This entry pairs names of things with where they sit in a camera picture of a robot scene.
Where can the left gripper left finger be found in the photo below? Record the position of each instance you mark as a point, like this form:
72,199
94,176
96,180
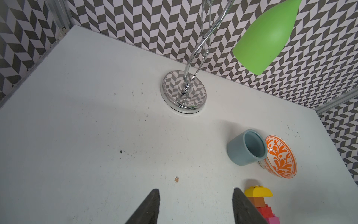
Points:
148,211

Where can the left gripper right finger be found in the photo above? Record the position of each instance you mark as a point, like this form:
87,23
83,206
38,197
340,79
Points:
244,211

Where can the orange brown lego brick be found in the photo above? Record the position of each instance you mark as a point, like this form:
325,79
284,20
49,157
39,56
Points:
257,201

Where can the red lego brick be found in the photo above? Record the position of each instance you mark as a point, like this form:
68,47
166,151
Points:
266,211

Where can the yellow curved lego brick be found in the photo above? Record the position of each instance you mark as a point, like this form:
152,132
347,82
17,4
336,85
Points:
258,191

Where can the pink lego brick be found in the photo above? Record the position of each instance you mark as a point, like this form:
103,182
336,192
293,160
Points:
273,220

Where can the orange white patterned bowl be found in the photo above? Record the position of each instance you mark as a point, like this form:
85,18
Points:
280,160

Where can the grey blue ceramic cup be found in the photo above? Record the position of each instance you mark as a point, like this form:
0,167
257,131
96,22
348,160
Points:
247,148

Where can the green plastic wine glass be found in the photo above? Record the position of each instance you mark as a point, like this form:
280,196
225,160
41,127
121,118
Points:
266,37

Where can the chrome wire glass rack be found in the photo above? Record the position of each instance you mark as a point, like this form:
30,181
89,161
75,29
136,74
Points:
181,89

